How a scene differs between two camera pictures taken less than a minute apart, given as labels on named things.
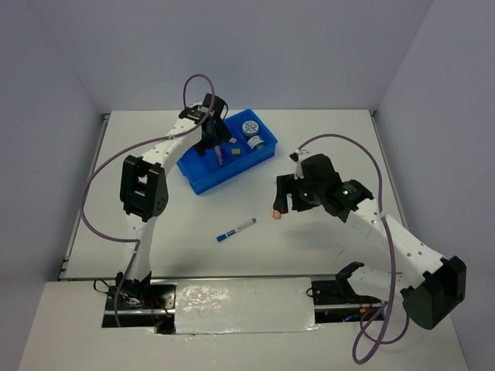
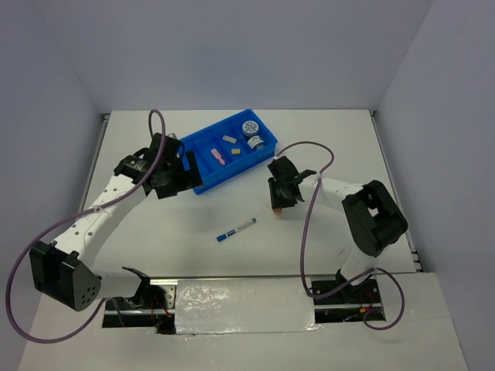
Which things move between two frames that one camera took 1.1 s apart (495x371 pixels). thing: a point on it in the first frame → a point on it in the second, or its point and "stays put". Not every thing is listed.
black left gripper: [222, 134] → [189, 179]
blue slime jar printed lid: [250, 128] stays put
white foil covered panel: [248, 305] stays put
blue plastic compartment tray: [250, 144] stays put
